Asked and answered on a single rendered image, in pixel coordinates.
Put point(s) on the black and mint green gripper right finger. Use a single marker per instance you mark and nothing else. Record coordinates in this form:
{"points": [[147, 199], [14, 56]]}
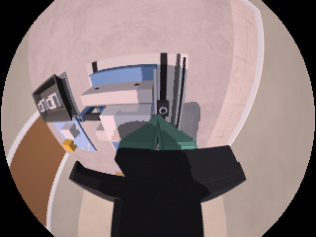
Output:
{"points": [[171, 138]]}

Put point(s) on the pale grey rectangular block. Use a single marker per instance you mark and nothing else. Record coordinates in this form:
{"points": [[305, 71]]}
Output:
{"points": [[120, 120]]}

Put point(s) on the yellow block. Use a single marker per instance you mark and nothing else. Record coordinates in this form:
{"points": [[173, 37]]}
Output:
{"points": [[69, 145]]}

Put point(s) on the grey aluminum block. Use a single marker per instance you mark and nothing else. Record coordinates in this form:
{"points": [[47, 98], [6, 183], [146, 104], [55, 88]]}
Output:
{"points": [[69, 130]]}

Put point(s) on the grey block with pocket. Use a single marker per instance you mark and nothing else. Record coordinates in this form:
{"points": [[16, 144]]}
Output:
{"points": [[43, 104], [54, 100]]}

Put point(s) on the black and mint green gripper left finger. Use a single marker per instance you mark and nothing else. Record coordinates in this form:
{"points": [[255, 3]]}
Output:
{"points": [[143, 137]]}

